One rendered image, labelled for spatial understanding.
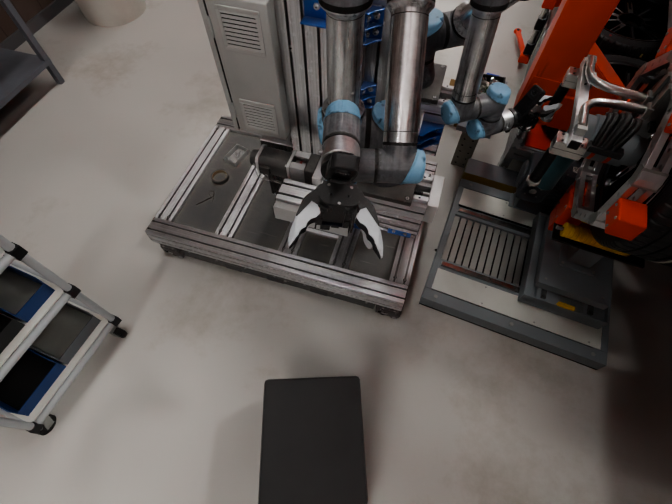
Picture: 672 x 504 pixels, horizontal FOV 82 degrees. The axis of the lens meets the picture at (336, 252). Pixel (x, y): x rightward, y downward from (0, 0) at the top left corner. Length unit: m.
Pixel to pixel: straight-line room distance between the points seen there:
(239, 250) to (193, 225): 0.29
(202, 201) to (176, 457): 1.15
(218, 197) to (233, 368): 0.85
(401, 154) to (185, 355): 1.43
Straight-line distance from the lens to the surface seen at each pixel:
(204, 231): 1.94
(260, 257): 1.80
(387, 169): 0.85
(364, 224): 0.64
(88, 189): 2.71
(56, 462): 2.09
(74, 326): 2.00
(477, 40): 1.25
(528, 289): 1.99
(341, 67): 1.00
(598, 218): 1.46
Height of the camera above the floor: 1.76
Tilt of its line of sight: 60 degrees down
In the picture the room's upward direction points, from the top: straight up
